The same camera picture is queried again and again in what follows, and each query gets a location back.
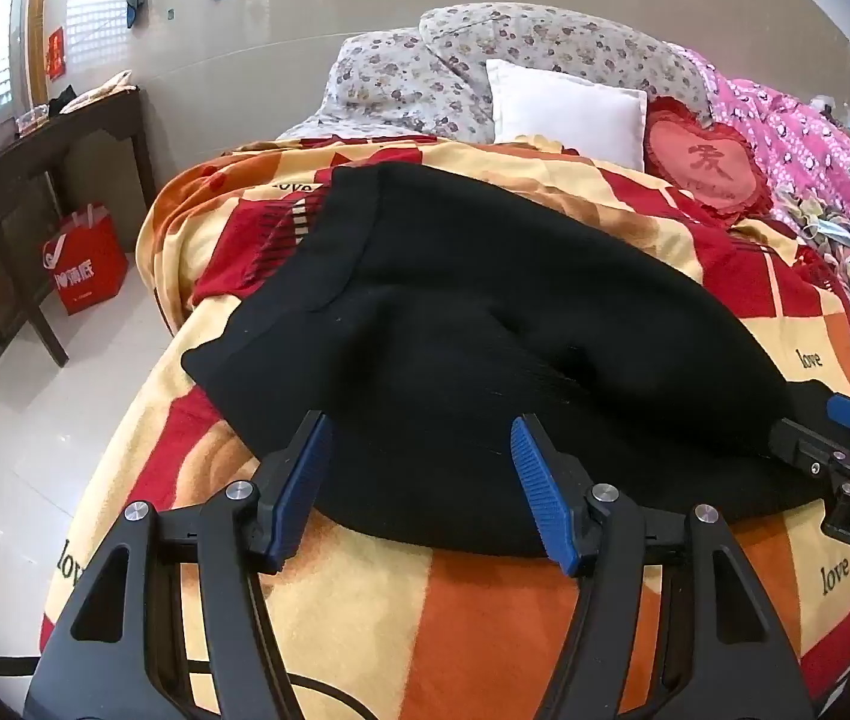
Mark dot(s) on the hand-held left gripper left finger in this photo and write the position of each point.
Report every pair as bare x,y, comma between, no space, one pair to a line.
297,480

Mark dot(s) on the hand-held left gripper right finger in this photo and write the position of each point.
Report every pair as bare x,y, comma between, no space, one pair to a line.
537,487

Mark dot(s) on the black pants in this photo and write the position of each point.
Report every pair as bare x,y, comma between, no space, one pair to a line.
470,360

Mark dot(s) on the colourful patchwork cloth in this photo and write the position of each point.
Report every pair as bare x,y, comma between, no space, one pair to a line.
837,255

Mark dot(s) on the red and yellow printed blanket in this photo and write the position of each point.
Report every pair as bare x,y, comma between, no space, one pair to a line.
410,615

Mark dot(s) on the pink printed quilt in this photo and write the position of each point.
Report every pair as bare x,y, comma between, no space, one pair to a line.
807,142

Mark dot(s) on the red heart-shaped cushion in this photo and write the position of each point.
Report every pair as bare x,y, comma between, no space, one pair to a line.
706,161

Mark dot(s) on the red paper bag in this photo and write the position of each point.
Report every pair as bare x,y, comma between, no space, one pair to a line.
86,259

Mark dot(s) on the white pillow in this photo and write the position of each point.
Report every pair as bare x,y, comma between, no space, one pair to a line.
563,109

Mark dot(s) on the dark wooden side table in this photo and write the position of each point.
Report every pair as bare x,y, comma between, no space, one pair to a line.
35,165

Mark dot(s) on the floral grey pillows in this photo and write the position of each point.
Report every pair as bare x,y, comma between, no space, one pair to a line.
470,60

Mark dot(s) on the clear plastic box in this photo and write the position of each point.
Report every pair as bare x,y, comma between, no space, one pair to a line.
32,121

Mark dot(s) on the red wall sticker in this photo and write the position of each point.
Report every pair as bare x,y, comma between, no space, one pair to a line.
55,52

